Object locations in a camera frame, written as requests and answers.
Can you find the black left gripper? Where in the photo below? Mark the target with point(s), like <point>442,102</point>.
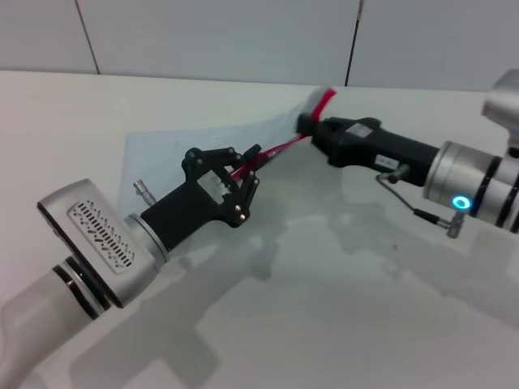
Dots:
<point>190,210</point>

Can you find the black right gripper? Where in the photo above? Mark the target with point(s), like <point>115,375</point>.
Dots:
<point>357,146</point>

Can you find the clear red-zip document bag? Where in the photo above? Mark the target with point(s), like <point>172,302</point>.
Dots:
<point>170,150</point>

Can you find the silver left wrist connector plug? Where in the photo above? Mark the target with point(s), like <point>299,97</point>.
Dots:
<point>142,189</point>

